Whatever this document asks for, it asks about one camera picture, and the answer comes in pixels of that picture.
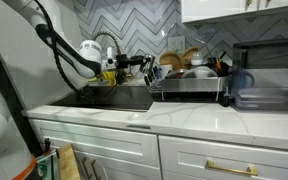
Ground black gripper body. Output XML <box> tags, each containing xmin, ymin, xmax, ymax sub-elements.
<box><xmin>115</xmin><ymin>54</ymin><xmax>144</xmax><ymax>68</ymax></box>

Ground steel dish rack black pegs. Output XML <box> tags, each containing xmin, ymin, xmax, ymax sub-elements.
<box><xmin>143</xmin><ymin>64</ymin><xmax>231</xmax><ymax>104</ymax></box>

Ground white mug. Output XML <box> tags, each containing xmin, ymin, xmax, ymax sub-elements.
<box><xmin>159</xmin><ymin>64</ymin><xmax>174</xmax><ymax>79</ymax></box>

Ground round wooden cutting board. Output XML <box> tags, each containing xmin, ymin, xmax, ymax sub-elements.
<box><xmin>159</xmin><ymin>50</ymin><xmax>183</xmax><ymax>71</ymax></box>

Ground gold spring kitchen faucet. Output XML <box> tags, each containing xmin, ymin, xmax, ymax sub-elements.
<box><xmin>92</xmin><ymin>30</ymin><xmax>133</xmax><ymax>83</ymax></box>

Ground stainless steel sink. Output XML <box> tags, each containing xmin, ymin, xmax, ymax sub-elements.
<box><xmin>50</xmin><ymin>83</ymin><xmax>155</xmax><ymax>112</ymax></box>

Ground clear baby bottle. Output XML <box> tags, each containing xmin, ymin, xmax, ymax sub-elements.
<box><xmin>190</xmin><ymin>51</ymin><xmax>204</xmax><ymax>68</ymax></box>

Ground clear plastic bowl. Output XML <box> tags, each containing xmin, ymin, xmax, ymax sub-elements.
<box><xmin>182</xmin><ymin>65</ymin><xmax>218</xmax><ymax>80</ymax></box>

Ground black utensil holder with utensils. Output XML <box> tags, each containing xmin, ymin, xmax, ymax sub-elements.
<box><xmin>207</xmin><ymin>49</ymin><xmax>230</xmax><ymax>78</ymax></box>

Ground white lower cabinet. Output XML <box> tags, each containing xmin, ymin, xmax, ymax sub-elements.
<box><xmin>28</xmin><ymin>118</ymin><xmax>288</xmax><ymax>180</ymax></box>

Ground white cabinet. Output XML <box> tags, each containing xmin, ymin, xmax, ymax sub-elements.
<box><xmin>181</xmin><ymin>0</ymin><xmax>288</xmax><ymax>24</ymax></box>
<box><xmin>28</xmin><ymin>118</ymin><xmax>288</xmax><ymax>180</ymax></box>

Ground white upper cabinet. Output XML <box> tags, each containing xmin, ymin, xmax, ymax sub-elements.
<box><xmin>181</xmin><ymin>0</ymin><xmax>288</xmax><ymax>24</ymax></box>

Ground dark translucent appliance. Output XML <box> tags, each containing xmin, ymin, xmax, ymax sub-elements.
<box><xmin>230</xmin><ymin>37</ymin><xmax>288</xmax><ymax>113</ymax></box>

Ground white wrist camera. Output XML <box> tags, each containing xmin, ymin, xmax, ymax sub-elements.
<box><xmin>105</xmin><ymin>46</ymin><xmax>117</xmax><ymax>66</ymax></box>

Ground white wall outlet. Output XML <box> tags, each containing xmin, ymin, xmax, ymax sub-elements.
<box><xmin>167</xmin><ymin>35</ymin><xmax>187</xmax><ymax>54</ymax></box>

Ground wooden cutting board with handle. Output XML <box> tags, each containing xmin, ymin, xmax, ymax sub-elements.
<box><xmin>180</xmin><ymin>46</ymin><xmax>200</xmax><ymax>70</ymax></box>

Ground dark cabinet door handle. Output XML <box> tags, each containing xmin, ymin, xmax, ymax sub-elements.
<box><xmin>80</xmin><ymin>156</ymin><xmax>92</xmax><ymax>180</ymax></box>
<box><xmin>89</xmin><ymin>159</ymin><xmax>102</xmax><ymax>180</ymax></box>

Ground gold drawer handle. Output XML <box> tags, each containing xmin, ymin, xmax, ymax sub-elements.
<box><xmin>206</xmin><ymin>159</ymin><xmax>259</xmax><ymax>177</ymax></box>

